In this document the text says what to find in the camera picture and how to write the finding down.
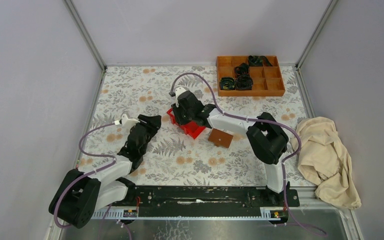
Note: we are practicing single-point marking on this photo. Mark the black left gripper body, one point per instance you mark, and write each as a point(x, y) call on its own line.
point(151, 129)

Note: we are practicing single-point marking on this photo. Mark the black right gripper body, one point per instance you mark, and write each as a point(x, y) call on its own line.
point(182, 116)

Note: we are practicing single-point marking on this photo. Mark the red plastic bin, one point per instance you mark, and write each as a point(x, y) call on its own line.
point(190, 129)

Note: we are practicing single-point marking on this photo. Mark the brown leather card holder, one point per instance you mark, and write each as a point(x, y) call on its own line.
point(220, 138)

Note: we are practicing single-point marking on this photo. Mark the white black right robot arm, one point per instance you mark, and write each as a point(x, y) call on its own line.
point(268, 140)

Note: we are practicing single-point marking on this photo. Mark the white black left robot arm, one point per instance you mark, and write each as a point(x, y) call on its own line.
point(82, 193)

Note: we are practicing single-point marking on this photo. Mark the dark floral rolled cloth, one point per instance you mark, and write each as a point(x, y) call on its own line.
point(227, 84)

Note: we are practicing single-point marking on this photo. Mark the floral patterned table mat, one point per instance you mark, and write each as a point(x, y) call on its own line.
point(172, 157)

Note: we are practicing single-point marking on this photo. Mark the wooden compartment tray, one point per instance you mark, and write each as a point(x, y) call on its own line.
point(267, 80)

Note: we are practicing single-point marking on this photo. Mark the beige crumpled cloth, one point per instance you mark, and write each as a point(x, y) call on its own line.
point(324, 161)

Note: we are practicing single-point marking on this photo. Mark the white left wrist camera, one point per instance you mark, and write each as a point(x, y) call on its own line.
point(126, 122)

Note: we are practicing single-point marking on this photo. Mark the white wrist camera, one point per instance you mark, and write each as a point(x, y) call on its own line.
point(126, 122)
point(176, 94)

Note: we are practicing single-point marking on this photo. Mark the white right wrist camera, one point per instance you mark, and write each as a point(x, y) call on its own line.
point(176, 94)

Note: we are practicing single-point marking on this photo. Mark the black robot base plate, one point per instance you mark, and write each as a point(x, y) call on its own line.
point(207, 201)

